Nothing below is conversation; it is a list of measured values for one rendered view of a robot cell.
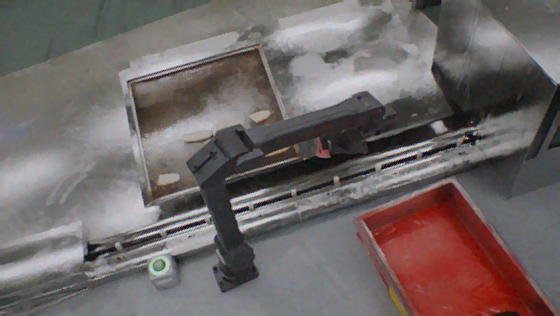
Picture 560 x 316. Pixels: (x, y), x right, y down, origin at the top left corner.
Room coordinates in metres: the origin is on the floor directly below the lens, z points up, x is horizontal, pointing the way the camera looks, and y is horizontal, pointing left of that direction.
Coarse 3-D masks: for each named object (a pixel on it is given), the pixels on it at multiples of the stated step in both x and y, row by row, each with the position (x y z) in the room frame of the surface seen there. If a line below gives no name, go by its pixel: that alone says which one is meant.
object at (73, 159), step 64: (256, 0) 1.97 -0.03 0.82; (320, 0) 1.88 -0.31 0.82; (64, 64) 1.77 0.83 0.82; (0, 128) 1.46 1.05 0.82; (64, 128) 1.39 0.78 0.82; (128, 128) 1.32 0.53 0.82; (448, 128) 1.05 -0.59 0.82; (0, 192) 1.13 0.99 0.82; (64, 192) 1.08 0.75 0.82; (128, 192) 1.03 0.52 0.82
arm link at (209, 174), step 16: (208, 144) 0.72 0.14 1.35; (224, 144) 0.70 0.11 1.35; (240, 144) 0.70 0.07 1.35; (192, 160) 0.70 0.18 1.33; (208, 160) 0.69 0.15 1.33; (224, 160) 0.66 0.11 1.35; (208, 176) 0.64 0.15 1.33; (224, 176) 0.65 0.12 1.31; (208, 192) 0.64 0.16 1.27; (224, 192) 0.66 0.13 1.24; (208, 208) 0.66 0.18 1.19; (224, 208) 0.66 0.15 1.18; (224, 224) 0.65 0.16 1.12; (224, 240) 0.65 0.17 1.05; (240, 240) 0.65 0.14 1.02; (240, 256) 0.63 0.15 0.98
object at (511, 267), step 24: (432, 192) 0.76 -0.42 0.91; (456, 192) 0.75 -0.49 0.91; (360, 216) 0.72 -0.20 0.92; (384, 216) 0.72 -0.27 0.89; (480, 216) 0.65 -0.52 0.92; (480, 240) 0.61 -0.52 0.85; (504, 240) 0.56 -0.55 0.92; (384, 264) 0.56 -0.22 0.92; (504, 264) 0.52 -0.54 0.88; (528, 288) 0.43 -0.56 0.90; (408, 312) 0.43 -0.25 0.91; (552, 312) 0.36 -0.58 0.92
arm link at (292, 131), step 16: (352, 96) 0.86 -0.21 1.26; (368, 96) 0.86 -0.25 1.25; (320, 112) 0.80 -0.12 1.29; (336, 112) 0.80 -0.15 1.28; (352, 112) 0.80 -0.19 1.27; (368, 112) 0.80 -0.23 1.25; (384, 112) 0.82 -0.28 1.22; (224, 128) 0.76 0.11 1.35; (240, 128) 0.75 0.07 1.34; (256, 128) 0.75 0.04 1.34; (272, 128) 0.74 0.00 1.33; (288, 128) 0.74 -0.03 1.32; (304, 128) 0.75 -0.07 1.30; (320, 128) 0.76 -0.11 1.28; (336, 128) 0.78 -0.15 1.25; (352, 128) 0.79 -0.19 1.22; (256, 144) 0.70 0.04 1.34; (272, 144) 0.71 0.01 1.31; (288, 144) 0.73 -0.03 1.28; (240, 160) 0.66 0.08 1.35; (256, 160) 0.66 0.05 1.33
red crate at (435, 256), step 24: (408, 216) 0.74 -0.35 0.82; (432, 216) 0.73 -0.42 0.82; (456, 216) 0.71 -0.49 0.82; (360, 240) 0.69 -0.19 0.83; (384, 240) 0.68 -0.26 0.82; (408, 240) 0.67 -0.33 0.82; (432, 240) 0.65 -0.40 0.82; (456, 240) 0.64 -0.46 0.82; (408, 264) 0.59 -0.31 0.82; (432, 264) 0.58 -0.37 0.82; (456, 264) 0.57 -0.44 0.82; (480, 264) 0.55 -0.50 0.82; (408, 288) 0.52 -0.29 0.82; (432, 288) 0.51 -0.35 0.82; (456, 288) 0.50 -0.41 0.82; (480, 288) 0.49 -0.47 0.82; (504, 288) 0.47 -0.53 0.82; (432, 312) 0.45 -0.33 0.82; (456, 312) 0.43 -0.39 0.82; (480, 312) 0.42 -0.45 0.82; (528, 312) 0.40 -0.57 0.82
